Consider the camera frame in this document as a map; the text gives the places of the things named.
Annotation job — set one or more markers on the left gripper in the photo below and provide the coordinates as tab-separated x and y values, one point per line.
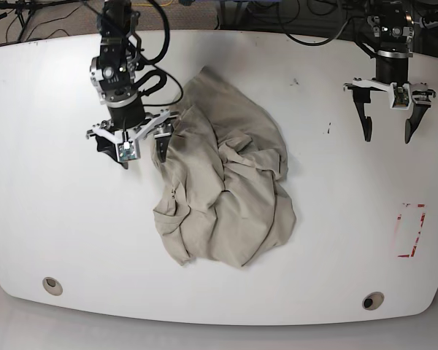
391	70

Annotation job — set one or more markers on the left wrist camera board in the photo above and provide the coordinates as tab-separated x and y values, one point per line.
401	97

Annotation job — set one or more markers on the left table cable grommet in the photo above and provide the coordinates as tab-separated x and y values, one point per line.
52	286

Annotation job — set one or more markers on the table cable grommet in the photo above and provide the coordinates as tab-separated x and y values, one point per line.
373	301
52	286

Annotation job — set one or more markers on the black tripod stand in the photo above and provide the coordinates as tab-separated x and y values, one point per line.
23	12

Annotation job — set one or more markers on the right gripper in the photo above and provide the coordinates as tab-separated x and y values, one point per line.
132	122

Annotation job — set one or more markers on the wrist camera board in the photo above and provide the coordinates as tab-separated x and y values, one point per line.
401	97
127	151

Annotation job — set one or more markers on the beige T-shirt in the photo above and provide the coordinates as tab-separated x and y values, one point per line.
225	162

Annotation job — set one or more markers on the right table cable grommet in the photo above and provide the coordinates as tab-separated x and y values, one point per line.
373	301

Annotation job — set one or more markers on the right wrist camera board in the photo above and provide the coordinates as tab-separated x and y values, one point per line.
127	151

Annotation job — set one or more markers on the white power strip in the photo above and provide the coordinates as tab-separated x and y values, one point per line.
429	19

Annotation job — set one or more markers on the red tape rectangle marking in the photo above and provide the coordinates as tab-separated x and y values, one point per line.
408	229

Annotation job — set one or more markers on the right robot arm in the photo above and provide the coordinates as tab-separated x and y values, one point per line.
122	77

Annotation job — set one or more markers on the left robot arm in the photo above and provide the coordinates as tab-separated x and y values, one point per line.
391	46

